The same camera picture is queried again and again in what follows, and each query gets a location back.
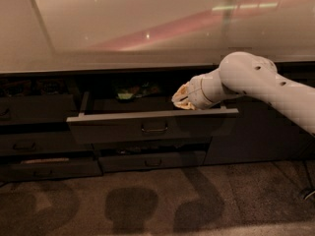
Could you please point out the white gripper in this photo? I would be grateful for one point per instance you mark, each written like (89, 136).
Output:
(194, 93)

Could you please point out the grey drawer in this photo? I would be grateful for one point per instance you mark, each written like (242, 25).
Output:
(151, 161)
(34, 143)
(36, 109)
(49, 170)
(152, 143)
(108, 120)

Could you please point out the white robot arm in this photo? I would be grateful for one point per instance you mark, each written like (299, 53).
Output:
(245, 74)

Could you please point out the items in left drawer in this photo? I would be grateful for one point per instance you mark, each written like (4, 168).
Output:
(26, 87)

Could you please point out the green snack bag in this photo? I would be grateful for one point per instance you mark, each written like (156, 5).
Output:
(137, 91)

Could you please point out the grey cabinet door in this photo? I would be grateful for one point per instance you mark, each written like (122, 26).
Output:
(260, 133)

